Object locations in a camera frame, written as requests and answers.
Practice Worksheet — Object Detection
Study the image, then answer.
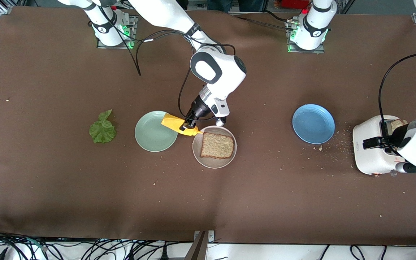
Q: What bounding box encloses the white toaster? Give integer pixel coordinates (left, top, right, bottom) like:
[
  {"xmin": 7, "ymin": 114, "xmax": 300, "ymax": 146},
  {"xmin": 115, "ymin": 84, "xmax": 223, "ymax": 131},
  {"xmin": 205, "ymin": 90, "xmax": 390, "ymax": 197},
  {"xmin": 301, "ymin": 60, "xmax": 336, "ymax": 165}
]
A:
[{"xmin": 352, "ymin": 115, "xmax": 411, "ymax": 177}]

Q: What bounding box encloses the brown bread slice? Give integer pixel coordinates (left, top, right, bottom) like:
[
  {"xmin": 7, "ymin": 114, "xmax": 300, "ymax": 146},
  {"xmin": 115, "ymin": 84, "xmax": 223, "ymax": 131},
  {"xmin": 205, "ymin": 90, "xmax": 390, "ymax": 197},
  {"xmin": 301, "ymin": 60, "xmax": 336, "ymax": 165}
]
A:
[
  {"xmin": 390, "ymin": 119, "xmax": 408, "ymax": 132},
  {"xmin": 200, "ymin": 132, "xmax": 234, "ymax": 159}
]

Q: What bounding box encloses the red box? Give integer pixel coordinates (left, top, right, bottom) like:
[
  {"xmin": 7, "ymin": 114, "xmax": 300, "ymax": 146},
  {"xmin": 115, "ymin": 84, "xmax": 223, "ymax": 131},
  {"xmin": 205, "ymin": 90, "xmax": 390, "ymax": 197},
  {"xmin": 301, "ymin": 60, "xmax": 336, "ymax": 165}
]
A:
[{"xmin": 282, "ymin": 0, "xmax": 309, "ymax": 9}]

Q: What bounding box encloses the thin black cable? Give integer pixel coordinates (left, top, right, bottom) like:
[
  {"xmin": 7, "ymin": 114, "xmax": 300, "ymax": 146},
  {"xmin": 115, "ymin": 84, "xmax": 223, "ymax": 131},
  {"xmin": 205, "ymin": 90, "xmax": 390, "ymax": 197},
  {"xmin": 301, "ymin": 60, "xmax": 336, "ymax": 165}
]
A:
[{"xmin": 230, "ymin": 10, "xmax": 295, "ymax": 31}]

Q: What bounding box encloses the green lettuce leaf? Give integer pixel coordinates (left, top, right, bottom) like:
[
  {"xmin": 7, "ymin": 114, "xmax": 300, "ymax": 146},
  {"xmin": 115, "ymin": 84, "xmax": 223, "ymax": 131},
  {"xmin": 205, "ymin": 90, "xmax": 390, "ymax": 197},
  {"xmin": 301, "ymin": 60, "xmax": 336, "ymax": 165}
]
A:
[{"xmin": 89, "ymin": 109, "xmax": 117, "ymax": 144}]

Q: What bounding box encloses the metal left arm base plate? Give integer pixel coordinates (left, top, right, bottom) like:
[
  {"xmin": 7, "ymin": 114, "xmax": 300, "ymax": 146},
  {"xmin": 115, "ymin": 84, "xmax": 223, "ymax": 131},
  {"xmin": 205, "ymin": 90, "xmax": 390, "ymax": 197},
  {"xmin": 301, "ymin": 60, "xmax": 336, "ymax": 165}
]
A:
[{"xmin": 287, "ymin": 16, "xmax": 326, "ymax": 55}]

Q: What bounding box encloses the mint green plate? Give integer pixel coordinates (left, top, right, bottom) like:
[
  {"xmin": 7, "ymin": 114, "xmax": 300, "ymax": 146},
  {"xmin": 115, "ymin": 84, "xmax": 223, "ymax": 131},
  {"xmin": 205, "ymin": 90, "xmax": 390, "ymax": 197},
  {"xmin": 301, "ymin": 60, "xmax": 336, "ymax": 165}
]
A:
[{"xmin": 134, "ymin": 110, "xmax": 179, "ymax": 152}]

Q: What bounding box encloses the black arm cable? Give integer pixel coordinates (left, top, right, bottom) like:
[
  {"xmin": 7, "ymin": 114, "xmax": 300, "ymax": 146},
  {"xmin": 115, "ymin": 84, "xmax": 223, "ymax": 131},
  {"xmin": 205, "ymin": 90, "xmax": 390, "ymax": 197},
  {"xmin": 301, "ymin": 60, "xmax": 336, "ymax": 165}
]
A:
[
  {"xmin": 98, "ymin": 5, "xmax": 236, "ymax": 123},
  {"xmin": 378, "ymin": 52, "xmax": 416, "ymax": 154}
]

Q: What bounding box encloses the brown table cloth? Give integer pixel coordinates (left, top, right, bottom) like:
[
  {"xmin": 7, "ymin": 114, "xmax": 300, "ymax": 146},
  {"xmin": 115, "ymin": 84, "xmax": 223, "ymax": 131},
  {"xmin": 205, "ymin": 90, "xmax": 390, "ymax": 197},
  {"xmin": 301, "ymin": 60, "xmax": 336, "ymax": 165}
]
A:
[{"xmin": 0, "ymin": 6, "xmax": 416, "ymax": 247}]

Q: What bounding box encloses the grey metal bracket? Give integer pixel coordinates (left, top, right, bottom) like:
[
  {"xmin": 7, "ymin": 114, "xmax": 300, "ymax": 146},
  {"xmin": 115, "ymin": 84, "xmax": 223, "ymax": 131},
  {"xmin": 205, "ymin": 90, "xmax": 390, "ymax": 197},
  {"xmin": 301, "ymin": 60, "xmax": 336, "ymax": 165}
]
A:
[{"xmin": 185, "ymin": 230, "xmax": 216, "ymax": 260}]

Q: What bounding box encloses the yellow mustard squeeze bottle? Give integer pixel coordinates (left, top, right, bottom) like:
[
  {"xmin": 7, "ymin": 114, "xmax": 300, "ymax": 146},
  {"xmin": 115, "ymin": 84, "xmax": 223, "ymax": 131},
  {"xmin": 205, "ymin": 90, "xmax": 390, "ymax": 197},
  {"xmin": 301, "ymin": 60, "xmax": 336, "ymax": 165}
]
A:
[{"xmin": 161, "ymin": 113, "xmax": 204, "ymax": 137}]

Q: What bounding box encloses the blue plate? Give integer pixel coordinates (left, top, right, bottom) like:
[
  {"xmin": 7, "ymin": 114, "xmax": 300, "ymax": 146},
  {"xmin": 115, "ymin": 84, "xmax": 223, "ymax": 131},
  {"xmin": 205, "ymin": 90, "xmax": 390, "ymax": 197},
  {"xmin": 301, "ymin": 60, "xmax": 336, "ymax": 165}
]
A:
[{"xmin": 292, "ymin": 104, "xmax": 335, "ymax": 145}]

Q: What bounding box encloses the beige plate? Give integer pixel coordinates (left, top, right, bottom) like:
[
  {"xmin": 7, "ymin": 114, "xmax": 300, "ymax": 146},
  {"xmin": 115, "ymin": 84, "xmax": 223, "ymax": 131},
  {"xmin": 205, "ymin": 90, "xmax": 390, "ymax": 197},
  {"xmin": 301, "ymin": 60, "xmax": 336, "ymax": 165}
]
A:
[{"xmin": 192, "ymin": 126, "xmax": 237, "ymax": 169}]

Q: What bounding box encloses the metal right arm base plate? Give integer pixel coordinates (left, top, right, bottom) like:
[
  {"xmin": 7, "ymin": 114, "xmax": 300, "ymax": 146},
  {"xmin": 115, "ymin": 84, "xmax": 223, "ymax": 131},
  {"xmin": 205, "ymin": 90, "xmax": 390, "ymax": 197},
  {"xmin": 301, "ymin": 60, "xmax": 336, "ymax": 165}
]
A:
[{"xmin": 96, "ymin": 14, "xmax": 137, "ymax": 50}]

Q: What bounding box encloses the tangled black cable bundle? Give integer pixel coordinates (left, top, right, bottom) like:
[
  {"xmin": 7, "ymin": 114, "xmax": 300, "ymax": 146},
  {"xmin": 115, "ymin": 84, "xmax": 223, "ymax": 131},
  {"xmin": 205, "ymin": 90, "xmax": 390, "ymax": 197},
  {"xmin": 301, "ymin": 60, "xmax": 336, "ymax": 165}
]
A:
[{"xmin": 0, "ymin": 227, "xmax": 194, "ymax": 260}]

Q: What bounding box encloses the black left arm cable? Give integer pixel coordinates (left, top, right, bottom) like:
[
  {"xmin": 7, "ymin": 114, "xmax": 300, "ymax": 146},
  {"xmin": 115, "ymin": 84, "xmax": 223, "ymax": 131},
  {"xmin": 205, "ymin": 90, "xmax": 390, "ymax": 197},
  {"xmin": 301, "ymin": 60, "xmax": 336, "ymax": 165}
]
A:
[{"xmin": 378, "ymin": 52, "xmax": 416, "ymax": 154}]

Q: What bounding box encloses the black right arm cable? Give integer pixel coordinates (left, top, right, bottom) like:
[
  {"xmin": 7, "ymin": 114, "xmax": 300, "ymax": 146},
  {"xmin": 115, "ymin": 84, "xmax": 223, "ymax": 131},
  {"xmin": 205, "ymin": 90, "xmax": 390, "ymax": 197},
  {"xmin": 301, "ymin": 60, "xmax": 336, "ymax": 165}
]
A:
[{"xmin": 98, "ymin": 5, "xmax": 236, "ymax": 123}]

